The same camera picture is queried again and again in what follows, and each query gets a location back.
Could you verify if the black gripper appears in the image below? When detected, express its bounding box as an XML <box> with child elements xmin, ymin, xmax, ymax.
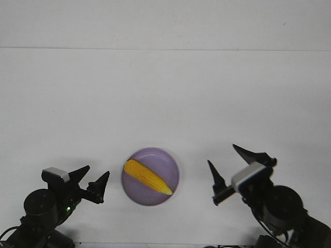
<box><xmin>47</xmin><ymin>165</ymin><xmax>110</xmax><ymax>207</ymax></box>
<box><xmin>207</xmin><ymin>144</ymin><xmax>277</xmax><ymax>206</ymax></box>

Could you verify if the yellow corn cob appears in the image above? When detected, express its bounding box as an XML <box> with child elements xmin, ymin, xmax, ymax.
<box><xmin>124</xmin><ymin>159</ymin><xmax>173</xmax><ymax>195</ymax></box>

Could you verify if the purple round plate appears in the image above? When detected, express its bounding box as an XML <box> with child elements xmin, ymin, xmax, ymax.
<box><xmin>121</xmin><ymin>147</ymin><xmax>179</xmax><ymax>206</ymax></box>

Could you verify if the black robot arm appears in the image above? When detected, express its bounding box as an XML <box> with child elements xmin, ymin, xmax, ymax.
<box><xmin>208</xmin><ymin>145</ymin><xmax>330</xmax><ymax>247</ymax></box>
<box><xmin>1</xmin><ymin>165</ymin><xmax>110</xmax><ymax>247</ymax></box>

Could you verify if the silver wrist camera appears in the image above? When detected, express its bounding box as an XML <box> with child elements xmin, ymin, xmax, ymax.
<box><xmin>41</xmin><ymin>167</ymin><xmax>70</xmax><ymax>185</ymax></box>
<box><xmin>231</xmin><ymin>162</ymin><xmax>273</xmax><ymax>193</ymax></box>

